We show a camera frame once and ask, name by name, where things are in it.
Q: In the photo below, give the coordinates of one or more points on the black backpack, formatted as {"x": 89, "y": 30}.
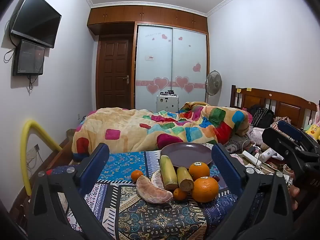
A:
{"x": 262, "y": 116}

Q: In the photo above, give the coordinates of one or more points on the pink floral pouch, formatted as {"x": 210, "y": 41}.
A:
{"x": 257, "y": 135}

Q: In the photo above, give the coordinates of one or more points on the small white cup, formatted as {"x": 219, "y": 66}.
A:
{"x": 288, "y": 171}

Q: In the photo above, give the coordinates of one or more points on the wall socket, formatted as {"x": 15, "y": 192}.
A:
{"x": 32, "y": 151}

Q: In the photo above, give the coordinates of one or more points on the person's right hand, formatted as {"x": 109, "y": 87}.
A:
{"x": 294, "y": 195}

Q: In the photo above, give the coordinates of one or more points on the colourful checked blanket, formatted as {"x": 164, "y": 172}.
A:
{"x": 130, "y": 127}

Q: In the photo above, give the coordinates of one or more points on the short yellow sugarcane piece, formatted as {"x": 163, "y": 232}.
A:
{"x": 185, "y": 180}

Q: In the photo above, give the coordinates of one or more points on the brown wooden headboard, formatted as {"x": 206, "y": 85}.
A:
{"x": 285, "y": 107}

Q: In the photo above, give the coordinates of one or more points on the blue patterned cloth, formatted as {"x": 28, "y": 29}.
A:
{"x": 155, "y": 220}

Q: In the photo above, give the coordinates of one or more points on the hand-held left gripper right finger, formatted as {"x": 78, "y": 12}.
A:
{"x": 225, "y": 165}

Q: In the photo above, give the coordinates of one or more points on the yellow plush toy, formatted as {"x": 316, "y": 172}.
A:
{"x": 313, "y": 130}

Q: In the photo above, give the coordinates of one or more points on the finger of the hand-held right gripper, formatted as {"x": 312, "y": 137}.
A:
{"x": 290, "y": 130}
{"x": 280, "y": 142}

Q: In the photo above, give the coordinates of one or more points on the brown round plate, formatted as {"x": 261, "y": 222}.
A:
{"x": 190, "y": 153}

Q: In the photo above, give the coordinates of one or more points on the large orange with sticker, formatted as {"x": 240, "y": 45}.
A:
{"x": 205, "y": 190}
{"x": 198, "y": 171}

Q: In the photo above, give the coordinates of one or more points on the long yellow sugarcane piece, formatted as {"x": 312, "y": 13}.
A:
{"x": 168, "y": 172}

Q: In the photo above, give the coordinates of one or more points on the standing electric fan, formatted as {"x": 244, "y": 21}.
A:
{"x": 213, "y": 82}

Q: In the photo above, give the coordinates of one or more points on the white power strip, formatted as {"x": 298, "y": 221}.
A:
{"x": 250, "y": 157}

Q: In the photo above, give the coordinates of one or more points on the small black wall monitor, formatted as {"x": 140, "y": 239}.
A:
{"x": 28, "y": 57}

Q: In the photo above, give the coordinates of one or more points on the brown wooden overhead cabinet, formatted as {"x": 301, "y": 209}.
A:
{"x": 150, "y": 13}

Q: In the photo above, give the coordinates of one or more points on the yellow foam tube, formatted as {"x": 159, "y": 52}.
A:
{"x": 25, "y": 155}

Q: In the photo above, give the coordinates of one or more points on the small red jujube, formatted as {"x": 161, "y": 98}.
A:
{"x": 216, "y": 179}

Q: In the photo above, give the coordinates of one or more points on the white box appliance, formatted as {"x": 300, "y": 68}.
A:
{"x": 167, "y": 102}

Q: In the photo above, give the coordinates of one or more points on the peeled pink pomelo segment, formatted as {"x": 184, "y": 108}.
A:
{"x": 152, "y": 190}

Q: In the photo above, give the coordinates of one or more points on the brown wooden door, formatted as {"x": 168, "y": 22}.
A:
{"x": 113, "y": 72}

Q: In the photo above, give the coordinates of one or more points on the wall-mounted black television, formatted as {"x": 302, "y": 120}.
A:
{"x": 35, "y": 20}

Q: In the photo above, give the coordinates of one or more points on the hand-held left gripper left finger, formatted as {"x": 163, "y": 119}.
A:
{"x": 96, "y": 165}

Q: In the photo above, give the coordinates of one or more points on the small tangerine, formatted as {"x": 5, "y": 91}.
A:
{"x": 179, "y": 194}
{"x": 137, "y": 175}

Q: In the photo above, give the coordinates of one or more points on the white plastic bottle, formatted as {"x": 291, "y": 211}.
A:
{"x": 266, "y": 154}

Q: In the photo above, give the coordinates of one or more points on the white pomelo peel piece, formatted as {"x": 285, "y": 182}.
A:
{"x": 157, "y": 177}

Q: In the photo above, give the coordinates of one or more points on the white wardrobe with pink hearts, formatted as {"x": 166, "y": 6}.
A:
{"x": 160, "y": 62}

